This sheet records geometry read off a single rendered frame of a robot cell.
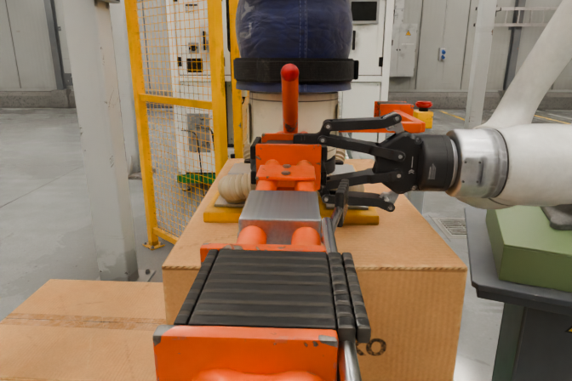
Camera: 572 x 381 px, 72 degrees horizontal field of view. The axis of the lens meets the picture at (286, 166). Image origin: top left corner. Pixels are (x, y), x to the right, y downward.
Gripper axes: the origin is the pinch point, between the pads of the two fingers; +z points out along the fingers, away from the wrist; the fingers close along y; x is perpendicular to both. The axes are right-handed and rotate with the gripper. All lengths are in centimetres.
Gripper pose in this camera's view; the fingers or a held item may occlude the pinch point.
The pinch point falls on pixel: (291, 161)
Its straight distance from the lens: 53.3
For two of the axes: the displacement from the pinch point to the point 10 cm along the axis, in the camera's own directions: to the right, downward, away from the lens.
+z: -10.0, -0.1, 0.5
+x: 0.6, -2.6, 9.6
